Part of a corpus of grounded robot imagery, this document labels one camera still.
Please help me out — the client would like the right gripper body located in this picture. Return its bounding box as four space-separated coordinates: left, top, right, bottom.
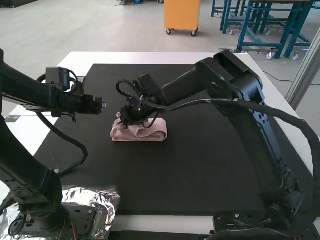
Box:
116 96 157 130

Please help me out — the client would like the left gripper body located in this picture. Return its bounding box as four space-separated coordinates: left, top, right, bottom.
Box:
83 94 108 116

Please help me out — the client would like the pale towel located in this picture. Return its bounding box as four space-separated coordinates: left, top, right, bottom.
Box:
109 116 169 143

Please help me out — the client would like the black mat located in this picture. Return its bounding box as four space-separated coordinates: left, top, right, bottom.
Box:
32 63 316 216

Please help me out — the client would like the silver foil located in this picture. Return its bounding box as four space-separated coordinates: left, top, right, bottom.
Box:
61 185 123 238
0 206 19 240

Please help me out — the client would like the orange wheeled cabinet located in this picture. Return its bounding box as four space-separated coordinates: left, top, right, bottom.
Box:
163 0 201 38

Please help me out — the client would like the dark base panel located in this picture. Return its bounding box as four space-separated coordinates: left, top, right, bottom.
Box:
212 213 276 240
109 230 214 240

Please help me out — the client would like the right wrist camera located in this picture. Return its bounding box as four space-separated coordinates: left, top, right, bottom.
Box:
132 73 164 102

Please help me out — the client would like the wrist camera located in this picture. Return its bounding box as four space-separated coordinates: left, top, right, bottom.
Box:
132 73 164 102
45 66 71 92

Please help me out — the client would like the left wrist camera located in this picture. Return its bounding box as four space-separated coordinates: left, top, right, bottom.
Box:
45 66 71 92

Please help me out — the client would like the blue metal frame cart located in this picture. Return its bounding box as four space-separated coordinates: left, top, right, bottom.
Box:
211 0 251 35
236 0 320 61

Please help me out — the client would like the aluminium profile post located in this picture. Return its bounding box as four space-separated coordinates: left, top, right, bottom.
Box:
284 29 320 111

